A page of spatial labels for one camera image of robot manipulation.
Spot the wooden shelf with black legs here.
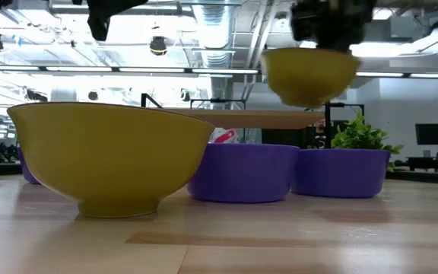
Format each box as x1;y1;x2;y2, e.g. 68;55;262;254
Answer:
141;93;365;150

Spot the long ceiling strip light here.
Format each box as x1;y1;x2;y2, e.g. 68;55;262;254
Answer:
0;65;261;75
355;71;438;80

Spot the dark office desk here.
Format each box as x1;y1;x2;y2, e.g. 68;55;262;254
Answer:
405;151;438;173

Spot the red and white bag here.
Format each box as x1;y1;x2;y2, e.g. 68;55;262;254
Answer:
208;128;239;145

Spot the blue plastic mini bowl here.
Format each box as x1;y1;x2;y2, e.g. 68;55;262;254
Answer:
16;146;42;186
187;143;300;204
290;148;392;199

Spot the green potted plant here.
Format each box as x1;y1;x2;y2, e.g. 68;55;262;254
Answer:
331;112;405;172

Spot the black computer monitor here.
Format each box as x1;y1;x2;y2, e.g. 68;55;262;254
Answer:
415;123;438;146

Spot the silver ventilation duct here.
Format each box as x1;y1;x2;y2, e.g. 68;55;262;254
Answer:
192;3;235;100

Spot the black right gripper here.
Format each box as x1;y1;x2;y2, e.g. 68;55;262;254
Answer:
317;0;378;53

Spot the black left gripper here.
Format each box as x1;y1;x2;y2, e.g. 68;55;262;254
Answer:
85;0;150;42

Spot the yellow patterned mini bowl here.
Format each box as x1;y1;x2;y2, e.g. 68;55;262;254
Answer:
6;101;215;219
260;47;363;109

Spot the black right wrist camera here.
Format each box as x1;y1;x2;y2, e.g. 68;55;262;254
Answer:
290;2;319;42

